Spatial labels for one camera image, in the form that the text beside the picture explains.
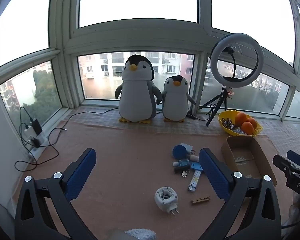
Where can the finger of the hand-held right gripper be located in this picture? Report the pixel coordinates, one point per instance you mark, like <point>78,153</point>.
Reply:
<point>298,159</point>
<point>282,162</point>

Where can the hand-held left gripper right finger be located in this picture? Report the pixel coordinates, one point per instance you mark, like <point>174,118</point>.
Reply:
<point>212,172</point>

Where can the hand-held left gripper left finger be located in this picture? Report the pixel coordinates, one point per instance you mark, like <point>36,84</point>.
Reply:
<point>81,172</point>

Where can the white patterned lighter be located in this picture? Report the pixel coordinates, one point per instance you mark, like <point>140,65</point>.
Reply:
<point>194,180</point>

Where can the black cylinder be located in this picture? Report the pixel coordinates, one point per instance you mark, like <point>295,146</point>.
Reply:
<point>182,170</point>

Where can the cardboard box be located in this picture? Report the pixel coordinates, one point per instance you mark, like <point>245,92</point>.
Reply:
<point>252,147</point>

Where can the white plug charger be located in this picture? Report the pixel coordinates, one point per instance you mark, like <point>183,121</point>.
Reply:
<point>187,147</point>

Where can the blue round lid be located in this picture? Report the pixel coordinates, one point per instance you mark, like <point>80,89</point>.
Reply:
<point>179,152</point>

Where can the white round plug-in device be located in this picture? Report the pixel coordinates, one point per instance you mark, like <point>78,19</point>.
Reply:
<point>165,197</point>

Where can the blue phone stand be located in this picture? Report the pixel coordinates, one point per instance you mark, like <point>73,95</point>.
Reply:
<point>197,166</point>

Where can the pink bottle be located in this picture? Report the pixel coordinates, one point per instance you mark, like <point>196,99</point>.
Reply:
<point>193,157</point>

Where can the wooden clothespin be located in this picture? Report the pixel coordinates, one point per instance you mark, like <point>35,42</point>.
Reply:
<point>200,200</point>

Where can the clear blue bottle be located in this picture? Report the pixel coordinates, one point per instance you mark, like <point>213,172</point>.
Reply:
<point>183,164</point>

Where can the yellow leaf-shaped bowl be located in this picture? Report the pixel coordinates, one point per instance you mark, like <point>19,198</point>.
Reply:
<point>256,130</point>

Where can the plaid cloth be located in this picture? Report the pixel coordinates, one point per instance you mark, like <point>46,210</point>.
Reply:
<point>202,127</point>

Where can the pile of blue wrapped candies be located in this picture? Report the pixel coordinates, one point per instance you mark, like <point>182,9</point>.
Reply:
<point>238,130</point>

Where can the white power strip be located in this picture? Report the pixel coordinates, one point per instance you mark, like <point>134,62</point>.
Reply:
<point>43,140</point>

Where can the pink felt blanket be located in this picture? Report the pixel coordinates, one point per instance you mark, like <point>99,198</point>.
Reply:
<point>130,160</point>

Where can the pile of chocolate bars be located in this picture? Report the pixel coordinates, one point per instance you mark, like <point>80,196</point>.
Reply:
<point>226,123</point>

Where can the small black power adapter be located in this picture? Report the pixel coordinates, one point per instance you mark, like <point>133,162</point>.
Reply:
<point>35,142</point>

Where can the large black power adapter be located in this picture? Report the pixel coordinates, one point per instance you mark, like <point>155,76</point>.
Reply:
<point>36,126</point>

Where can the white power adapter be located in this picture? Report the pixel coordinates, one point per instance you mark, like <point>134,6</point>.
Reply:
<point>29,132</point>

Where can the small penguin plush toy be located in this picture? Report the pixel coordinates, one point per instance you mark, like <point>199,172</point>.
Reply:
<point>175,100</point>

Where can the white fuzzy cloth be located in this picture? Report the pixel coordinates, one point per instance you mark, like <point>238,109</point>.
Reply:
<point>142,233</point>

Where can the large penguin plush toy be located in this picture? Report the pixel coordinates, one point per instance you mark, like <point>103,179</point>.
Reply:
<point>136,97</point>

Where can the white window frame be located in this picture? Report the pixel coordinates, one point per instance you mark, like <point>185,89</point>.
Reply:
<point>65,30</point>

